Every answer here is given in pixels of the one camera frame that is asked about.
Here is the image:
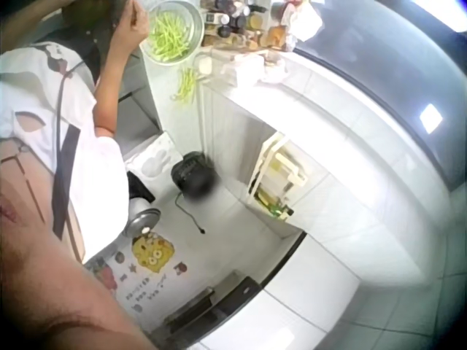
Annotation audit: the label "person's right hand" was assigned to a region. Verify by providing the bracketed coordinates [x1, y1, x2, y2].
[115, 0, 151, 42]

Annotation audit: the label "cut green beans in bowl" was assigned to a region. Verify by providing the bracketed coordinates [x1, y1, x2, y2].
[147, 9, 195, 63]

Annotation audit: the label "metal bowl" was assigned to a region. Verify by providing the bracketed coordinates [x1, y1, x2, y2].
[138, 0, 206, 67]

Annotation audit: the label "loose green beans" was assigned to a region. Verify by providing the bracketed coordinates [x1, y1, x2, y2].
[170, 66, 202, 105]

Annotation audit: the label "shelf of spice jars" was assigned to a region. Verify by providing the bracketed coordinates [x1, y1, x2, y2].
[198, 0, 293, 50]

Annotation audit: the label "white box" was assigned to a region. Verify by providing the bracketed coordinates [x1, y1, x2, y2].
[231, 54, 266, 85]

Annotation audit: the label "white rabbit print mat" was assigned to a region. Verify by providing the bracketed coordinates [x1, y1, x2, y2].
[124, 131, 183, 185]

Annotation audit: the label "white plastic bag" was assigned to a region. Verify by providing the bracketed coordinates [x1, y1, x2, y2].
[282, 0, 325, 43]

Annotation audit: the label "black round appliance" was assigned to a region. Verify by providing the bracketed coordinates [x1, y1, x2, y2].
[170, 151, 217, 204]

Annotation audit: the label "person's legs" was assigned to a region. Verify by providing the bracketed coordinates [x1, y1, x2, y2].
[125, 171, 162, 238]

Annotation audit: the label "white rack with bottles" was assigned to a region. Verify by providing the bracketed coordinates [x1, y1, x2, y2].
[247, 131, 308, 222]

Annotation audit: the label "cartoon print floor mat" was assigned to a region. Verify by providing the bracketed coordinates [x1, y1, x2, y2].
[82, 233, 190, 314]

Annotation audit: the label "black power cable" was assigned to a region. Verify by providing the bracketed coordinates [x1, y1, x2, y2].
[174, 191, 207, 235]

